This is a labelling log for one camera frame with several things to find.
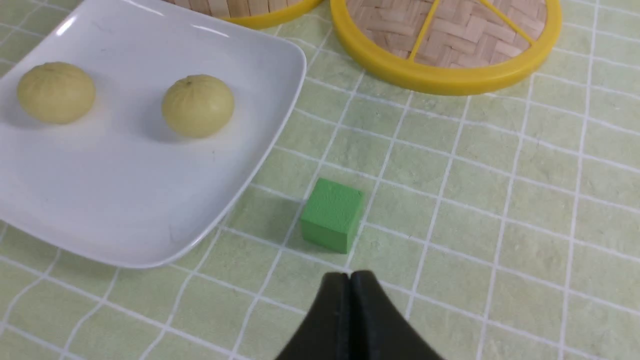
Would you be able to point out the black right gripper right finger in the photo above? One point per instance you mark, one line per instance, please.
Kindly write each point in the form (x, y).
(377, 330)

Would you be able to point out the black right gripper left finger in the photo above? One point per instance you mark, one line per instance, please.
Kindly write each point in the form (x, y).
(324, 332)

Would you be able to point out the yellow steamed bun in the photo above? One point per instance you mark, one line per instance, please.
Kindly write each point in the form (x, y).
(198, 106)
(56, 93)

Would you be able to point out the white square plate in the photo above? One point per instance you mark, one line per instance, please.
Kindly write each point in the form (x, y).
(118, 186)

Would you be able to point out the green cube block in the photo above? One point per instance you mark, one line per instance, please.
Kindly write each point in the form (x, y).
(332, 215)

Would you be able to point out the green checkered tablecloth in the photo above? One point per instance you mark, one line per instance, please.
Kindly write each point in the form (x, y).
(503, 226)

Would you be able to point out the woven bamboo steamer lid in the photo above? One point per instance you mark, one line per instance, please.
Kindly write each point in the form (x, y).
(448, 47)

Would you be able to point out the bamboo steamer basket yellow rim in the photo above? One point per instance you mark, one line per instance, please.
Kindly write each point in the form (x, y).
(254, 14)

